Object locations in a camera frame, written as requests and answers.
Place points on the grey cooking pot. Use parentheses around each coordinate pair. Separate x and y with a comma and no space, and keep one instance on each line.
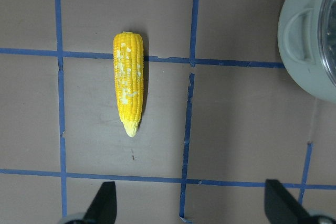
(299,47)

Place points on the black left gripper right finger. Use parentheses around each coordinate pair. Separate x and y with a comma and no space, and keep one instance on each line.
(281,207)

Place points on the yellow toy corn cob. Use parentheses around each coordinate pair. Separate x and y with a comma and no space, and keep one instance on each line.
(128,63)

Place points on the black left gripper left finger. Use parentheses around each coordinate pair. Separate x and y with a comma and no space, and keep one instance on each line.
(103,208)

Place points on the glass pot lid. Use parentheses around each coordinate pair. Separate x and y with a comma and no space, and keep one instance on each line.
(326,37)

